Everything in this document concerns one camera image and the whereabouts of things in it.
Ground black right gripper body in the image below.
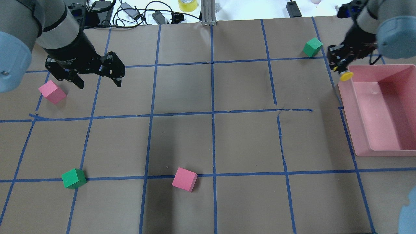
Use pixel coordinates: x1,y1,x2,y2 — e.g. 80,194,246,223
327,43,374,71

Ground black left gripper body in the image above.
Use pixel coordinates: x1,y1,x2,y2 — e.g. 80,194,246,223
45,51,126,80

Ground yellow push button switch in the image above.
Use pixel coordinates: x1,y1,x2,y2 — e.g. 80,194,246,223
337,66,354,82

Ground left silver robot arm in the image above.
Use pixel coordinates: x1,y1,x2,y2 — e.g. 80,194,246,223
0,0,126,92

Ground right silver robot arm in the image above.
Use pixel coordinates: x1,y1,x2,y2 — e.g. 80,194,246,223
327,0,416,74

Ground pink foam cube far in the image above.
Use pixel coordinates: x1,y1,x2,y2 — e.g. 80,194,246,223
38,80,67,105

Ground pink foam cube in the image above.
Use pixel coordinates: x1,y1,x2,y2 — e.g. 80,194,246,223
171,167,198,192
38,80,67,105

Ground green foam cube near bin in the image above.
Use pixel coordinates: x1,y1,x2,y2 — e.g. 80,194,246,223
303,37,324,57

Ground pink plastic bin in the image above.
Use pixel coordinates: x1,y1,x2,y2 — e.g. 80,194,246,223
338,64,416,157

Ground black power adapter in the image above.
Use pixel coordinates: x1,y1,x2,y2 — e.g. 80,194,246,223
286,0,302,18

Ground green foam cube far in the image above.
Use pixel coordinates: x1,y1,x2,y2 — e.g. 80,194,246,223
61,168,87,189

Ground yellow tape roll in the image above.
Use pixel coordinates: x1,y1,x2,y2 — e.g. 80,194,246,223
178,0,199,12

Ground pink foam cube centre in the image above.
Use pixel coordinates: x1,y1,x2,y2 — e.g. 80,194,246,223
171,167,198,192

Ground aluminium frame post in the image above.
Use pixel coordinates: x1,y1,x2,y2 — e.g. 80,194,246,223
200,0,217,26

